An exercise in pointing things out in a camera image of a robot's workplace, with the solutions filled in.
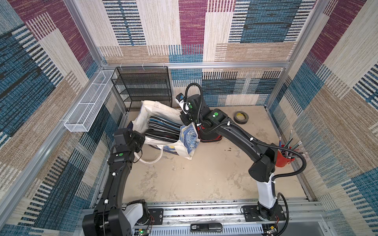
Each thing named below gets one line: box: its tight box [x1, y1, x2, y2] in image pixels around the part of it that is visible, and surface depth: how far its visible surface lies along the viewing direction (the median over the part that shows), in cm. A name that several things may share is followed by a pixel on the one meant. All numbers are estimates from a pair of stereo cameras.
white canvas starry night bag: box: [131, 100, 201, 164], surface depth 85 cm
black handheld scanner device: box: [189, 222, 223, 233], surface depth 69 cm
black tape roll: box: [233, 111, 250, 125], surface depth 114 cm
